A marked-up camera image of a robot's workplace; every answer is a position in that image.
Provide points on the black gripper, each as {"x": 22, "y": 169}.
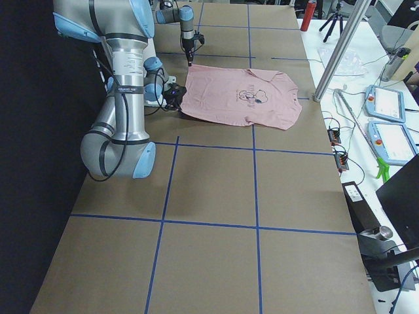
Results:
{"x": 188, "y": 48}
{"x": 178, "y": 101}

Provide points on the pink t-shirt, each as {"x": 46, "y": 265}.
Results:
{"x": 241, "y": 97}

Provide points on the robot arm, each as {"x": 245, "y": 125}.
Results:
{"x": 117, "y": 143}
{"x": 170, "y": 12}

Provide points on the red bottle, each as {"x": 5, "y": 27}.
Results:
{"x": 308, "y": 14}

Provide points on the orange connector block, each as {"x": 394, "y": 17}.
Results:
{"x": 341, "y": 160}
{"x": 334, "y": 136}

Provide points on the clear plastic bag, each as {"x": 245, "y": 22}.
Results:
{"x": 350, "y": 65}

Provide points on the upper teach pendant tablet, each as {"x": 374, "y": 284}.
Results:
{"x": 385, "y": 103}

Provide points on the teach pendant tablet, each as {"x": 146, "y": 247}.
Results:
{"x": 392, "y": 142}
{"x": 385, "y": 103}

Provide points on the silver reacher rod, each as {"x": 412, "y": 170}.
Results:
{"x": 383, "y": 167}

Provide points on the lower teach pendant tablet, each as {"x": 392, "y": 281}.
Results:
{"x": 392, "y": 142}

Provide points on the black monitor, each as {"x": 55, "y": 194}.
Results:
{"x": 399, "y": 200}

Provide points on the black power box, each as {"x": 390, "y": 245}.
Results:
{"x": 374, "y": 239}

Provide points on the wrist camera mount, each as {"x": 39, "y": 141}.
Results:
{"x": 199, "y": 37}

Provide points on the black camera tripod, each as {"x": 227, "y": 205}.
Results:
{"x": 335, "y": 18}

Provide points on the aluminium frame post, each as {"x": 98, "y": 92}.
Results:
{"x": 340, "y": 49}

